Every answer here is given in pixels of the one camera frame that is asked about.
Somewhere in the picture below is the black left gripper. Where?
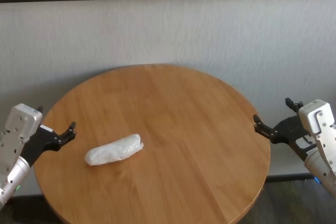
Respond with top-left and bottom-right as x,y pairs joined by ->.
20,106 -> 77,167

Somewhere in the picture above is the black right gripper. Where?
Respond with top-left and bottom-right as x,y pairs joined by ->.
253,98 -> 319,162

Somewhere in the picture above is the white plastic-wrapped sandbag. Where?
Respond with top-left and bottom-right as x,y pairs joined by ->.
84,133 -> 144,166

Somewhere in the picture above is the black baseboard strip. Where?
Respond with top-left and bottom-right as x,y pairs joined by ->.
265,173 -> 316,182

